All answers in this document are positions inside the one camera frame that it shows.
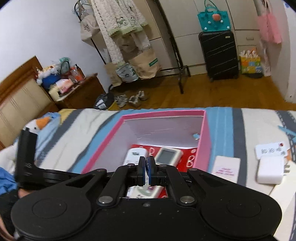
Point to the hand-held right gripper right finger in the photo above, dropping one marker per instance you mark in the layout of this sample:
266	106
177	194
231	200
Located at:
151	173

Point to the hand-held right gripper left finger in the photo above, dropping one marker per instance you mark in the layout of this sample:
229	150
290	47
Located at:
141	173

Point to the white remote with display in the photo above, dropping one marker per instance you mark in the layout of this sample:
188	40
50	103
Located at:
135	157

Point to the cream remote coloured buttons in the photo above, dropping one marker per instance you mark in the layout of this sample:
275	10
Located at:
167	156

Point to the pink cardboard box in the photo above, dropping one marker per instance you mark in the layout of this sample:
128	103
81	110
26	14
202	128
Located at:
204	143

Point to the white remote pink label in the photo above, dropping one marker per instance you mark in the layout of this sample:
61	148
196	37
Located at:
225	168

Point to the large white charger with prongs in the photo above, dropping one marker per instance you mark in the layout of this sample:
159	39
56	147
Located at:
270	170

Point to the white tag card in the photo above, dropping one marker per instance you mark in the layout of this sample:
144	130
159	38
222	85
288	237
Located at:
270	149

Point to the plush duck toy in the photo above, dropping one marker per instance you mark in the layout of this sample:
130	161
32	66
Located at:
37	125

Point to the wooden headboard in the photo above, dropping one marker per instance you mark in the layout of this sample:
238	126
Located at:
20	102

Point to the pair of grey shoes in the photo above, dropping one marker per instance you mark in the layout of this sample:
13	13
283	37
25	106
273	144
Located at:
137	99

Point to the black floor bag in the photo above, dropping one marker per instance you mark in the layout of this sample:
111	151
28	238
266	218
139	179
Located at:
104	102

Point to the blue stuffed toy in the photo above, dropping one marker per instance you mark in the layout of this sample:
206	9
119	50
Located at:
50	81

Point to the tissue box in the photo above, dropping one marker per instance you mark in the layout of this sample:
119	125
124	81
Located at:
66	85

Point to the wooden nightstand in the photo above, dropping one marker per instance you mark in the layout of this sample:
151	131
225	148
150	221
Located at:
83	92

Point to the red gift box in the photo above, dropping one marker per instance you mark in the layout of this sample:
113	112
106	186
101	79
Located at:
75	74

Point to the black clothes rack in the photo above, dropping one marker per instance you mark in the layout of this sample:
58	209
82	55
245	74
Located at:
180	76

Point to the printed white plastic bag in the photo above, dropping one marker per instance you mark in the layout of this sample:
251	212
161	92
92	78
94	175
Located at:
127	73

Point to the plain brown paper bag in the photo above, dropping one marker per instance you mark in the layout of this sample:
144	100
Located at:
112	74

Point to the brown paper bag green label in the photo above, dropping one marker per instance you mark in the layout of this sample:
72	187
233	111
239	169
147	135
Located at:
145	63

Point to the pale wardrobe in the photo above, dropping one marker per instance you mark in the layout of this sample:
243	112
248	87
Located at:
189	46

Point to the black suitcase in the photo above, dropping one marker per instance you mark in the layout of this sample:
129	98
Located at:
218	55

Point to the canvas tote bag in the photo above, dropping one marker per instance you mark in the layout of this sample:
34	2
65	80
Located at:
89	27

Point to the colourful gift bag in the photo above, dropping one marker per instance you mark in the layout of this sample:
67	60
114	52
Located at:
251	63

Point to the white fluffy cardigan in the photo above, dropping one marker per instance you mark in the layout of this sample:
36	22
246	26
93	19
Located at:
115	23

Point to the clear white plastic bag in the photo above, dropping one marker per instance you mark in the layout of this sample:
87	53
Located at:
266	62

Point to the teal felt handbag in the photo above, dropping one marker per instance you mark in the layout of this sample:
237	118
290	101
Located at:
214	19

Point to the pink paper bag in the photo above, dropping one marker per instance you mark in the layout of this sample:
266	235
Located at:
269	25

